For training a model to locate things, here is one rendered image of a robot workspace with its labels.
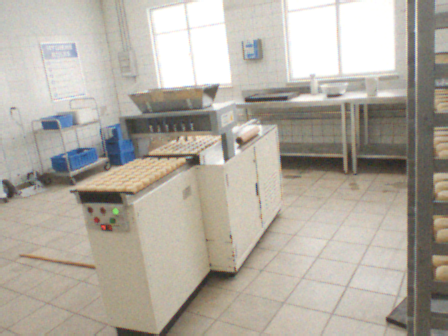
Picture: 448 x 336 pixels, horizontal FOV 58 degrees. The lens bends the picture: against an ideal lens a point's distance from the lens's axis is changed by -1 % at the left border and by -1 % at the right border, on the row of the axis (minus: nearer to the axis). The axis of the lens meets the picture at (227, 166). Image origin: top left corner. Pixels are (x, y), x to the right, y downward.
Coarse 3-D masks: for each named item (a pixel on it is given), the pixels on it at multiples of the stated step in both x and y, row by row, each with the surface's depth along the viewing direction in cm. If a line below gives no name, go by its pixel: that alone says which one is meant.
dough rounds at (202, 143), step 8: (200, 136) 310; (208, 136) 306; (216, 136) 304; (168, 144) 294; (176, 144) 291; (184, 144) 288; (192, 144) 285; (200, 144) 282; (208, 144) 280; (152, 152) 274; (160, 152) 271; (168, 152) 268; (176, 152) 265; (184, 152) 262; (192, 152) 260; (200, 152) 265
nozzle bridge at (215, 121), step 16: (160, 112) 267; (176, 112) 257; (192, 112) 252; (208, 112) 248; (224, 112) 257; (128, 128) 276; (144, 128) 278; (208, 128) 260; (224, 128) 257; (144, 144) 295; (224, 144) 261
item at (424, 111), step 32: (416, 0) 71; (416, 32) 73; (416, 64) 74; (416, 96) 75; (416, 128) 77; (416, 160) 78; (416, 192) 80; (416, 224) 81; (416, 256) 83; (416, 288) 85; (416, 320) 87
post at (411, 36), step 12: (408, 0) 110; (408, 12) 110; (408, 36) 112; (408, 48) 113; (408, 72) 115; (408, 84) 115; (408, 108) 117; (408, 132) 119; (408, 144) 120; (408, 168) 122; (408, 192) 124; (408, 204) 125; (408, 228) 127; (408, 252) 129; (408, 276) 131; (408, 300) 134; (408, 324) 136
